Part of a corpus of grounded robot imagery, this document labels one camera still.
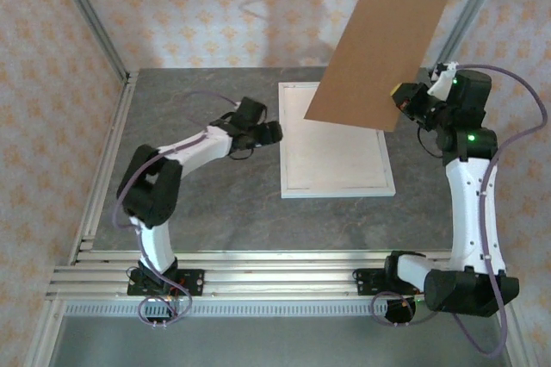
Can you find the brown cardboard backing board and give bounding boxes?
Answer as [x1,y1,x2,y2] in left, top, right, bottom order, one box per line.
[302,0,459,133]

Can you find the white picture frame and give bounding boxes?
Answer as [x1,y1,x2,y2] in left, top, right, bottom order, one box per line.
[277,81,397,200]

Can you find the grey sheet metal panel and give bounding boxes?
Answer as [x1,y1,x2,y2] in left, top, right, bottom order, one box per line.
[45,314,516,367]

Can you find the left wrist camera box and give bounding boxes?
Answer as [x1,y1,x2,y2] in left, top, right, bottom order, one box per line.
[232,96,267,128]

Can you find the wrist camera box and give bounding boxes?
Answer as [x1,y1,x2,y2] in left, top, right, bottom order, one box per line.
[232,96,267,128]
[427,61,493,105]

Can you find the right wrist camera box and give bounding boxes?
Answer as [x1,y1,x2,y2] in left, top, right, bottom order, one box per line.
[427,61,493,105]

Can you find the aluminium upright post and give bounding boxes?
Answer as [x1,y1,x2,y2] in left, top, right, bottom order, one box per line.
[46,0,133,84]
[429,0,513,82]

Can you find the narrow aluminium table edge rail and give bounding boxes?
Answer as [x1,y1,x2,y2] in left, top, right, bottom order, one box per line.
[75,249,487,264]

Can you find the aluminium side rail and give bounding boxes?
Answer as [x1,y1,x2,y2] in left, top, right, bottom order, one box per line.
[68,72,139,265]

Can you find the wide aluminium mounting rail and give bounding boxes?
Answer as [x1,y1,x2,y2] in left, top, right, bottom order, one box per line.
[45,264,517,302]

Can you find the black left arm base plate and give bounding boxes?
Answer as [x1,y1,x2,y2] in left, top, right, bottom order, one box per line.
[127,269,205,298]

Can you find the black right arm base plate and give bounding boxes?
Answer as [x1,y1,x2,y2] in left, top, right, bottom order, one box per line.
[352,267,433,297]

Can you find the grey slotted cable duct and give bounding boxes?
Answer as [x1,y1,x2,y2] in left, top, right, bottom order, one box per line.
[63,301,496,319]

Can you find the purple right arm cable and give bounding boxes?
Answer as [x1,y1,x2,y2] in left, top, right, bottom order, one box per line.
[369,63,551,360]

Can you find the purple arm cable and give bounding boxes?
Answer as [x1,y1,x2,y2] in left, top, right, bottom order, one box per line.
[112,90,242,328]
[369,63,551,360]

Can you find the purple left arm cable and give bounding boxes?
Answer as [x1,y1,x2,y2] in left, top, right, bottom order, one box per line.
[112,90,242,328]

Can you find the aluminium frame leg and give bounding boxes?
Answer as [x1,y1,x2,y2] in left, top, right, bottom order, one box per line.
[493,297,533,367]
[23,297,65,367]

